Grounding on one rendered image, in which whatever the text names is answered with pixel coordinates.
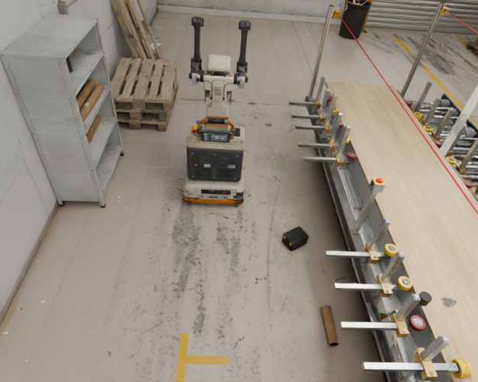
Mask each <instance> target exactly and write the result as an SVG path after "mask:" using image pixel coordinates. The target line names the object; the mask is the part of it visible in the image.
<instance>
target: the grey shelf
mask: <svg viewBox="0 0 478 382"><path fill-rule="evenodd" d="M95 25H96V27H95ZM97 25H98V26H97ZM97 27H98V28H97ZM96 33H97V35H96ZM97 37H98V38H97ZM98 40H99V42H98ZM101 47H102V48H101ZM99 48H100V50H99ZM73 50H74V53H73V55H72V56H71V57H70V60H71V66H72V69H73V71H72V72H71V73H69V70H68V65H67V62H66V58H67V57H68V56H69V54H70V53H72V51H73ZM0 57H1V59H2V62H3V65H4V66H5V70H6V72H7V74H8V77H9V80H10V81H11V85H12V87H13V89H14V92H15V95H16V96H17V100H18V102H19V104H20V107H21V109H22V112H23V113H24V117H25V119H26V121H27V124H28V127H29V128H30V132H31V134H32V136H33V139H34V142H35V144H36V147H37V149H38V151H39V154H40V157H41V159H42V162H43V164H44V166H45V169H46V172H47V174H48V176H49V179H50V181H51V184H52V187H53V189H54V191H55V194H56V196H57V199H58V202H59V205H60V206H64V204H65V203H64V202H62V201H79V202H99V204H100V207H101V208H104V207H105V202H104V198H103V196H104V194H105V189H106V186H107V183H108V181H109V180H110V178H111V176H112V173H113V170H114V169H115V165H116V163H117V160H118V157H119V155H120V156H124V151H123V146H122V142H121V135H120V130H119V126H118V119H117V114H116V110H115V103H114V99H113V95H112V88H111V84H110V79H109V75H108V68H107V63H106V59H105V52H104V48H103V43H102V36H101V32H100V27H99V20H98V18H97V17H84V16H74V15H63V14H47V15H46V16H45V17H43V18H42V19H41V20H39V21H38V22H37V23H36V24H34V25H33V26H32V27H31V28H29V29H28V31H26V32H25V33H24V34H23V35H22V36H20V37H19V38H18V39H16V40H15V41H14V42H13V43H11V44H10V45H9V46H8V47H7V48H6V49H5V50H3V51H2V52H0ZM58 62H59V63H58ZM102 63H103V65H102ZM59 64H60V65H59ZM60 66H61V68H60ZM103 67H104V69H103ZM104 71H105V73H104ZM105 78H106V80H105ZM89 80H95V81H96V86H97V84H102V85H103V86H104V91H103V92H102V94H101V96H100V97H99V98H98V100H97V102H96V104H95V105H94V106H93V108H92V110H91V111H90V113H89V114H88V115H87V117H86V119H85V121H84V122H83V121H82V117H81V115H80V109H79V107H78V104H77V99H76V95H77V94H78V92H79V91H80V89H81V87H82V86H83V84H85V85H86V84H87V82H88V81H89ZM106 82H107V84H106ZM110 93H111V94H110ZM108 94H109V95H108ZM109 97H110V99H109ZM70 100H71V102H70ZM110 101H111V103H110ZM111 105H112V106H111ZM71 106H72V107H71ZM72 109H73V110H72ZM73 111H74V113H73ZM112 112H113V114H112ZM96 115H99V116H100V117H101V120H100V122H99V125H98V127H97V128H96V131H95V133H94V135H93V138H92V139H91V141H90V144H89V143H88V140H87V137H86V134H87V132H88V130H89V128H90V126H91V124H92V122H93V121H94V119H95V117H96ZM74 116H75V118H74ZM113 116H114V117H113ZM75 119H76V120H75ZM78 121H79V122H78ZM115 128H116V129H115ZM116 132H117V133H116ZM117 136H118V137H117ZM80 138H81V139H80ZM81 140H82V142H81ZM82 143H83V144H82ZM84 143H85V144H84ZM83 148H84V149H83ZM84 151H85V152H84ZM47 162H48V164H47ZM101 203H102V204H101Z"/></svg>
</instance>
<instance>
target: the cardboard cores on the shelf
mask: <svg viewBox="0 0 478 382"><path fill-rule="evenodd" d="M94 88H95V89H94ZM103 91H104V86H103V85H102V84H97V86H96V81H95V80H89V81H88V82H87V84H86V85H85V84H83V86H82V87H81V89H80V91H79V92H78V94H77V95H76V99H77V104H78V107H79V109H80V115H81V117H82V121H83V122H84V121H85V119H86V117H87V115H88V114H89V113H90V111H91V110H92V108H93V106H94V105H95V104H96V102H97V100H98V98H99V97H100V96H101V94H102V92H103ZM88 97H89V98H88ZM100 120H101V117H100V116H99V115H96V117H95V119H94V121H93V122H92V124H91V126H90V128H89V130H88V132H87V134H86V137H87V140H88V143H89V144H90V141H91V139H92V138H93V135H94V133H95V131H96V128H97V127H98V125H99V122H100Z"/></svg>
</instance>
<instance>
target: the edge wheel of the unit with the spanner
mask: <svg viewBox="0 0 478 382"><path fill-rule="evenodd" d="M408 324H409V326H410V327H411V328H412V329H413V330H415V331H417V332H420V331H422V330H423V329H424V328H425V327H426V323H425V321H424V320H423V319H422V318H421V317H420V316H418V315H414V316H412V317H411V318H410V319H409V321H408Z"/></svg>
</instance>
